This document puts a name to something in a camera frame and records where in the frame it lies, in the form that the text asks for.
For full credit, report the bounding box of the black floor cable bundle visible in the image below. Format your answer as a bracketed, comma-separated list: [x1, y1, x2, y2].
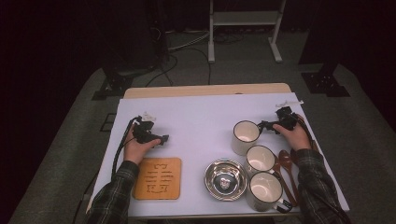
[214, 31, 247, 45]

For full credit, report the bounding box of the white floor cable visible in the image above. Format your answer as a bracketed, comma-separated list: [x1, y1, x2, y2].
[166, 28, 210, 52]

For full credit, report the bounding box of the person's right hand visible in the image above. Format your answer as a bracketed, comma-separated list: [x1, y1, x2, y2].
[273, 121, 313, 152]

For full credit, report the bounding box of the hand-held gripper black cable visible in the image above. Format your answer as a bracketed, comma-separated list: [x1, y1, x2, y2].
[110, 115, 143, 181]
[290, 113, 353, 224]

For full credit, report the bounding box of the right hand-held gripper black cable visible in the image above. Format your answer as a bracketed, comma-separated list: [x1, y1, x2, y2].
[290, 113, 353, 224]

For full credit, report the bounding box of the white paper table cover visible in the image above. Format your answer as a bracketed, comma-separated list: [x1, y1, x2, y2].
[88, 91, 350, 218]

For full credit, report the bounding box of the left hand-held gripper black cable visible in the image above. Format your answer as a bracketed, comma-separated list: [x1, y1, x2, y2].
[110, 115, 143, 181]

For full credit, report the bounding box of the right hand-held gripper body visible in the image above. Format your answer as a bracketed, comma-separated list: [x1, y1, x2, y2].
[273, 99, 304, 132]

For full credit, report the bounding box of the white metal stand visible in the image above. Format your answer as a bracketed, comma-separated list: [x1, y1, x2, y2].
[207, 0, 288, 64]

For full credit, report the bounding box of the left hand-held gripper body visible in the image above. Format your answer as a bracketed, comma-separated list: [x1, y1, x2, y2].
[132, 111, 163, 146]

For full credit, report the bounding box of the white mug with black rim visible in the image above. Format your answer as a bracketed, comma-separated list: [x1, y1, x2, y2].
[244, 144, 276, 180]
[246, 171, 293, 214]
[231, 119, 262, 157]

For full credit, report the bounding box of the person's left hand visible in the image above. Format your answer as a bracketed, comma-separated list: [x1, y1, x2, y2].
[123, 124, 162, 166]

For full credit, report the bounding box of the black stand base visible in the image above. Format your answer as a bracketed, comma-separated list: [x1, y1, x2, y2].
[92, 66, 134, 101]
[301, 62, 351, 98]

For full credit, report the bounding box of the square wooden coaster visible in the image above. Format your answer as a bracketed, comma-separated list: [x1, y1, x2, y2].
[132, 157, 182, 201]

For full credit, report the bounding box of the stainless steel bowl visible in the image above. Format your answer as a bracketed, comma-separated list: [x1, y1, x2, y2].
[204, 158, 249, 202]

